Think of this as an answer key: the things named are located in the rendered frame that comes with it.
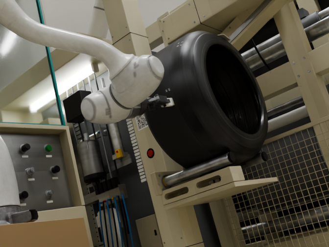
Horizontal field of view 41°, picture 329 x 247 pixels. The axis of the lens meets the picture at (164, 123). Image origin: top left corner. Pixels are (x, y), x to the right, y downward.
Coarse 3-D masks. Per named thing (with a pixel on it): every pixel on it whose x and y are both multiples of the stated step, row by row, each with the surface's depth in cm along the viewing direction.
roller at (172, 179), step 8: (232, 152) 172; (208, 160) 177; (216, 160) 173; (224, 160) 171; (232, 160) 170; (192, 168) 180; (200, 168) 177; (208, 168) 175; (216, 168) 174; (168, 176) 188; (176, 176) 185; (184, 176) 182; (192, 176) 181; (168, 184) 188
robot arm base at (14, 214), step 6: (0, 210) 95; (6, 210) 96; (12, 210) 97; (18, 210) 99; (30, 210) 96; (0, 216) 94; (6, 216) 94; (12, 216) 95; (18, 216) 94; (24, 216) 94; (30, 216) 94; (36, 216) 96; (0, 222) 93; (6, 222) 94; (12, 222) 94; (18, 222) 94; (24, 222) 94
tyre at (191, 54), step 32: (192, 32) 187; (192, 64) 171; (224, 64) 214; (192, 96) 166; (224, 96) 222; (256, 96) 204; (160, 128) 176; (192, 128) 169; (224, 128) 169; (256, 128) 207; (192, 160) 180
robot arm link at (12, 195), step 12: (0, 144) 102; (0, 156) 100; (0, 168) 98; (12, 168) 103; (0, 180) 97; (12, 180) 100; (0, 192) 96; (12, 192) 99; (0, 204) 95; (12, 204) 98
